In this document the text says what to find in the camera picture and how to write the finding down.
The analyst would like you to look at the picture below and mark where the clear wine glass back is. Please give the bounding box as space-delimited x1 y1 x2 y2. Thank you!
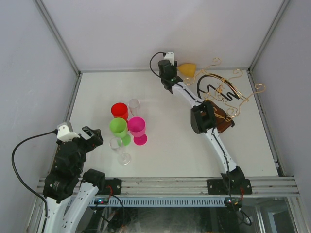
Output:
109 137 131 166

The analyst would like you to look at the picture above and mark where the clear wine glass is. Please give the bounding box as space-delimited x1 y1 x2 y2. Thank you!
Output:
128 99 140 117
109 137 131 166

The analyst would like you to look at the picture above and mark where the yellow wine glass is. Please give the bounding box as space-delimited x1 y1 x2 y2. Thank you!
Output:
177 63 197 78

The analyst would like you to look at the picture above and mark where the green wine glass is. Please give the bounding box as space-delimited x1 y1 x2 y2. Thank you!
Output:
109 117 131 146

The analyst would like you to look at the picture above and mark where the red wine glass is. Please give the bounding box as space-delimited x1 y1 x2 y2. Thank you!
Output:
111 102 129 121

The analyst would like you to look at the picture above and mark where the pink wine glass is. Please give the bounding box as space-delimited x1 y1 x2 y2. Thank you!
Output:
127 116 148 146

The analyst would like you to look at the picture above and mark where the clear wine glass front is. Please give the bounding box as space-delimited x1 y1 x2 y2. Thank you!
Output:
128 99 140 117

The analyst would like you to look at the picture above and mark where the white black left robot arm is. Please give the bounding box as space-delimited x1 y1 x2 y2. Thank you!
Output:
40 123 106 233

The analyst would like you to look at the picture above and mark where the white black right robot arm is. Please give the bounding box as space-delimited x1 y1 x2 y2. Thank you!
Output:
158 59 245 194

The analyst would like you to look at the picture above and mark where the brown wooden rack base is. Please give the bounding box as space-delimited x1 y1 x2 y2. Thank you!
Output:
210 101 235 133

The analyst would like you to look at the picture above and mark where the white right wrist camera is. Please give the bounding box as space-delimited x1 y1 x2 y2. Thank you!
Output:
164 52 175 66

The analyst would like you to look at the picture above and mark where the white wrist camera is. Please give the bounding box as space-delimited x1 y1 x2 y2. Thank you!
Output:
57 121 80 142
164 52 175 66

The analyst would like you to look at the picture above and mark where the black right camera cable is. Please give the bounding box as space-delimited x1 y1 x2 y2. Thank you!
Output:
149 51 168 78

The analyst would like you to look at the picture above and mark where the black camera cable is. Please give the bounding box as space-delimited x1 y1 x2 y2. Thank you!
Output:
11 130 59 216
149 51 168 78

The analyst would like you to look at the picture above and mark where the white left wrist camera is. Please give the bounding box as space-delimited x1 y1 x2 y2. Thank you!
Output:
57 121 80 142

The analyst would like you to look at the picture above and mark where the black left camera cable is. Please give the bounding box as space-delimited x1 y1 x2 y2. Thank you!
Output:
11 130 59 216

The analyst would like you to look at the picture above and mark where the gold wire glass rack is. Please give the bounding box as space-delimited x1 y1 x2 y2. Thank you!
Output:
182 57 266 119

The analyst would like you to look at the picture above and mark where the black metal rack ring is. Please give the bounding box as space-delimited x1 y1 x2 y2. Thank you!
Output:
196 72 242 128

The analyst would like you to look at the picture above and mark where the blue slotted cable duct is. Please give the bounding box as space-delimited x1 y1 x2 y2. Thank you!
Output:
89 197 227 207

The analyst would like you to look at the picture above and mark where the aluminium mounting rail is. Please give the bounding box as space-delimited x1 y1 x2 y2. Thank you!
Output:
36 177 299 197

